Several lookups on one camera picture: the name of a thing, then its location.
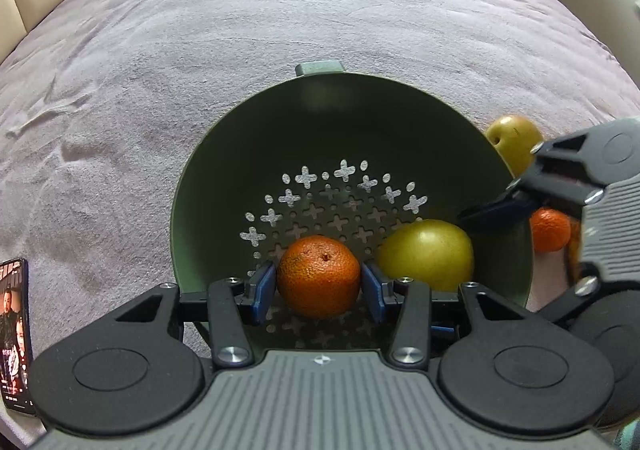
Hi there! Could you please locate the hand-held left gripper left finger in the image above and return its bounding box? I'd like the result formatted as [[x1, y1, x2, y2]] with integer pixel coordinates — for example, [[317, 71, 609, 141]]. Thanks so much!
[[116, 262, 277, 369]]

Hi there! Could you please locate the yellow-green apple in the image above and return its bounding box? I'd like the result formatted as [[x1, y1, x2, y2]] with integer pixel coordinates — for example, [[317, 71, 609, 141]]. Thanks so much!
[[376, 219, 475, 293], [484, 115, 545, 178]]

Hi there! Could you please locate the black smartphone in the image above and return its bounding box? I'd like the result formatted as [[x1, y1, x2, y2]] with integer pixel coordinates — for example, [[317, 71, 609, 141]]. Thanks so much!
[[0, 257, 36, 417]]

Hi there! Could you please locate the pink bed blanket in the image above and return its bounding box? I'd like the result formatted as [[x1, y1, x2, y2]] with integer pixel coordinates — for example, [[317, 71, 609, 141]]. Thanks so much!
[[0, 0, 640, 450]]

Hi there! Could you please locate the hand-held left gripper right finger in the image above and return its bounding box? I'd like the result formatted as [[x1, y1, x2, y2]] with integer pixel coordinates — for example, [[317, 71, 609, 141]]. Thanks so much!
[[361, 262, 526, 370]]

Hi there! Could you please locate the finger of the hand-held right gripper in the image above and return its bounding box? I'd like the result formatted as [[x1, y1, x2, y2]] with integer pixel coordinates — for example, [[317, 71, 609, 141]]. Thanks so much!
[[537, 274, 602, 329], [459, 127, 608, 233]]

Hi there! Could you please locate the green colander bowl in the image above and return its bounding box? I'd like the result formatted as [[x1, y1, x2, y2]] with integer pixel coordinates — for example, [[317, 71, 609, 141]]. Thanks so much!
[[169, 60, 535, 356]]

